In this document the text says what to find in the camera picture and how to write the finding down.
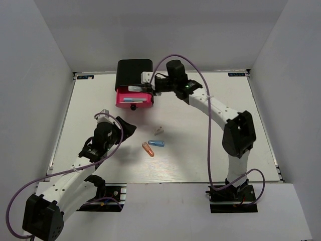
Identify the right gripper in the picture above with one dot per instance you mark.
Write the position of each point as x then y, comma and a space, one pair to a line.
155, 93

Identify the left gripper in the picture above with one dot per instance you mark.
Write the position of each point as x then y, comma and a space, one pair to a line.
129, 129

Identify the white staples box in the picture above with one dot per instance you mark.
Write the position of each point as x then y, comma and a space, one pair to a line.
158, 130

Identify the black drawer cabinet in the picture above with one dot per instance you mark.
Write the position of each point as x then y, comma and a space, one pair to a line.
129, 71

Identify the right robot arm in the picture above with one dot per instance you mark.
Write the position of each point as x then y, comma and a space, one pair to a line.
238, 127

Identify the blue table corner sticker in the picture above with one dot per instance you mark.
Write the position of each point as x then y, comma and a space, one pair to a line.
236, 74

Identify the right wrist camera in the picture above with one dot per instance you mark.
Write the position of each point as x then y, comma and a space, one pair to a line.
145, 77

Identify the black round drawer knob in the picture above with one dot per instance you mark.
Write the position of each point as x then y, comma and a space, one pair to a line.
133, 107

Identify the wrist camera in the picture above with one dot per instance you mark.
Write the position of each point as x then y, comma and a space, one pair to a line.
145, 77
103, 117

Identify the orange cap highlighter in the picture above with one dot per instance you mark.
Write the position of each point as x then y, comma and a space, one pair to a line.
136, 89

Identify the blue correction tape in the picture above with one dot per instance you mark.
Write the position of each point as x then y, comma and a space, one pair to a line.
156, 143

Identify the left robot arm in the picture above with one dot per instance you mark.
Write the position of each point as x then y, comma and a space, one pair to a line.
45, 214

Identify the orange correction tape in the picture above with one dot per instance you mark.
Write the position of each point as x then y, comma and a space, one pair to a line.
148, 149

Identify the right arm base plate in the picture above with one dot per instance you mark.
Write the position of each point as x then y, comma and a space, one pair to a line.
224, 201

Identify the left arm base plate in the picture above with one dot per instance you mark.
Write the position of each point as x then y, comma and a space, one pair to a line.
111, 200

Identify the left blue table sticker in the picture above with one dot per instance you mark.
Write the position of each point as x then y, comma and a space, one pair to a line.
85, 77

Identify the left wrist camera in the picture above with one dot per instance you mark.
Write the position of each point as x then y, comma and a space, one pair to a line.
103, 117

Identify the blue cap highlighter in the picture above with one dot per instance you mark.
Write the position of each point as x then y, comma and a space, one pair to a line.
134, 99

